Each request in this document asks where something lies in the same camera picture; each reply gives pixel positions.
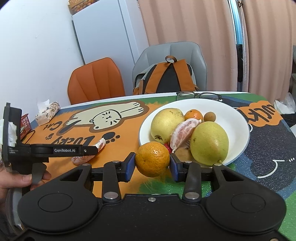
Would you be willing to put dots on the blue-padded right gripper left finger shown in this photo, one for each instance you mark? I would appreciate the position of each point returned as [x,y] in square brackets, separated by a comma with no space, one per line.
[113,173]

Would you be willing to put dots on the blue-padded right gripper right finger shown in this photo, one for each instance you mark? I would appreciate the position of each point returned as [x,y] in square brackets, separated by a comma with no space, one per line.
[190,173]

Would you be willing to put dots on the small red hawthorn fruit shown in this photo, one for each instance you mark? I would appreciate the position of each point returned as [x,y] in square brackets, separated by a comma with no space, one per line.
[167,145]

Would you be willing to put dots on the large orange mandarin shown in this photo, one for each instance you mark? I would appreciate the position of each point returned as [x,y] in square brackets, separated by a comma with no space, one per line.
[152,159]

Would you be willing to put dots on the large yellow-green pear with stem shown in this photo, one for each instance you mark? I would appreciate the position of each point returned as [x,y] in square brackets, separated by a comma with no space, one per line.
[209,143]

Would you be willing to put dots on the thin peeled pomelo segment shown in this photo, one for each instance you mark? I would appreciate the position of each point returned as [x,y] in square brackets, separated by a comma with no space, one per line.
[79,160]

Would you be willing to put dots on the large peeled pomelo segment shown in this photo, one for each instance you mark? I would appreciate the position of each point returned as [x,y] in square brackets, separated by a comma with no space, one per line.
[182,132]

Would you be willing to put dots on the yellow pear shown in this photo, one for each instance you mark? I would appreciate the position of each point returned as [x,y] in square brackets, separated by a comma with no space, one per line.
[164,123]

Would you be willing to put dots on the small orange mandarin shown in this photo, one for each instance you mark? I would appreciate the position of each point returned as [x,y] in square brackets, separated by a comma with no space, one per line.
[193,113]

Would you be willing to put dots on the small brown longan fruit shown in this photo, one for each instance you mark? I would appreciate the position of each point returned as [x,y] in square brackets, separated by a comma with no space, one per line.
[210,116]

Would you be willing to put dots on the person's left hand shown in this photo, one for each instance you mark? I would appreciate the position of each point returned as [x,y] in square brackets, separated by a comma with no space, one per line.
[10,180]

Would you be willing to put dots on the red plastic basket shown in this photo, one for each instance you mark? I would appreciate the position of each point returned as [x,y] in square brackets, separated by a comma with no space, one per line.
[25,126]

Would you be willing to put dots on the colourful lucky cat tablecloth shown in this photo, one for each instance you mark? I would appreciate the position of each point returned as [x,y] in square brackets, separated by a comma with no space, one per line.
[268,159]

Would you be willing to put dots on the patterned tissue pack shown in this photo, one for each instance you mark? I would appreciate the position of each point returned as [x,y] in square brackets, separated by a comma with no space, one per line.
[46,111]

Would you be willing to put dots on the white ceramic plate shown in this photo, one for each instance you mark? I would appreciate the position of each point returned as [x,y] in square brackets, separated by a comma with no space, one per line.
[227,117]

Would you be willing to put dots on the black-framed eyeglasses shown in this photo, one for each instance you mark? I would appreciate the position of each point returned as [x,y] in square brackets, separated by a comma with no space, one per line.
[181,95]

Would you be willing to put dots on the orange chair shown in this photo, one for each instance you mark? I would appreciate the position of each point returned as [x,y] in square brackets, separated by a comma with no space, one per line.
[100,79]

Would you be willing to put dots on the orange and black backpack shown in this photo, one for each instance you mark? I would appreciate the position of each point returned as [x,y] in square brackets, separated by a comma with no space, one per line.
[170,76]

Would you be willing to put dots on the grey chair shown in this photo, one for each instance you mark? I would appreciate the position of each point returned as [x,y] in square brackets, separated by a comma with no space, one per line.
[155,54]

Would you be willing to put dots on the white plastic bag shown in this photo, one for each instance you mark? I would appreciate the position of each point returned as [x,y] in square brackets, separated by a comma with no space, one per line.
[286,106]

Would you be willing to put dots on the white refrigerator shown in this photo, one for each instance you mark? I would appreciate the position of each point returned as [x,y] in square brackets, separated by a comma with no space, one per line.
[112,29]

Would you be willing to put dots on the beige curtain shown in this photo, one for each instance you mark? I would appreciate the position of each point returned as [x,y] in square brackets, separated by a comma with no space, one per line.
[268,31]

